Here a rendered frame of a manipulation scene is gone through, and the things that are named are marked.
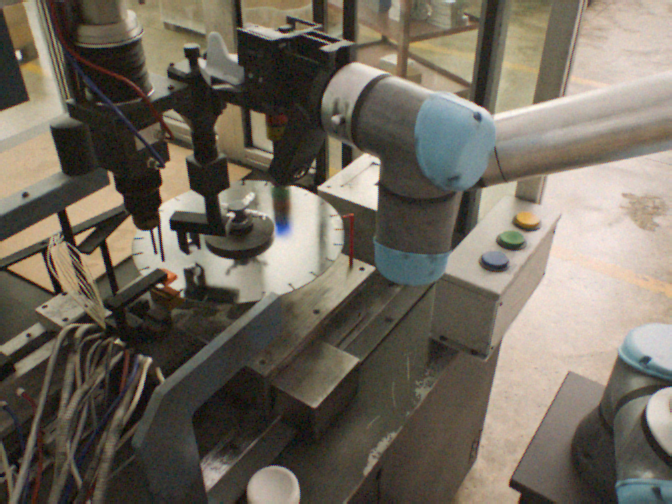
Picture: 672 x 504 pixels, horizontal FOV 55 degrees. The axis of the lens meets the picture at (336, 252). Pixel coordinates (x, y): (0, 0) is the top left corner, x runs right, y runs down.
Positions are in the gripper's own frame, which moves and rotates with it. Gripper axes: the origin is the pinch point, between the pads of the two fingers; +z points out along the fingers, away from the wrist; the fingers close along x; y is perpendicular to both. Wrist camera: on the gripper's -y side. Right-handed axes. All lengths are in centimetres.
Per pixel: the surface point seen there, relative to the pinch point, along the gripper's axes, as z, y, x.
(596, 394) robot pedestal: -43, -50, -36
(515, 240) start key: -22, -34, -42
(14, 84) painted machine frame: 16.2, -2.1, 16.9
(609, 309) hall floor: -13, -122, -152
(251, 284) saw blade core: -2.8, -30.9, -0.8
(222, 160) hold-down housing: 2.5, -13.5, -1.5
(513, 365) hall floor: -3, -123, -105
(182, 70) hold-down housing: 3.7, -0.8, 2.2
